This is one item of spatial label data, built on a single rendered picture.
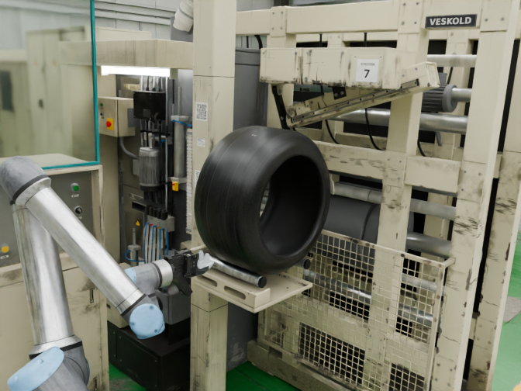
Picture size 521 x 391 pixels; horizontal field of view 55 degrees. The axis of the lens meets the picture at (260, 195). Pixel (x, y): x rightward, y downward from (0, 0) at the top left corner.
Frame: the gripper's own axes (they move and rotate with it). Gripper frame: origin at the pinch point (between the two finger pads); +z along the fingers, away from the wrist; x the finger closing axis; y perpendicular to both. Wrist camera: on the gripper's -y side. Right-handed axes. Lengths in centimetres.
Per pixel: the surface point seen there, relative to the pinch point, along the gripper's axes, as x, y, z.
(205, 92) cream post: 33, 59, 23
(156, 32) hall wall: 880, 138, 605
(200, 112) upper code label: 35, 51, 23
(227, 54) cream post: 29, 75, 31
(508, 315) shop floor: -37, -96, 268
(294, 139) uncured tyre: -9, 45, 32
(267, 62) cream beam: 23, 73, 49
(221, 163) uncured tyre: 5.5, 35.5, 8.3
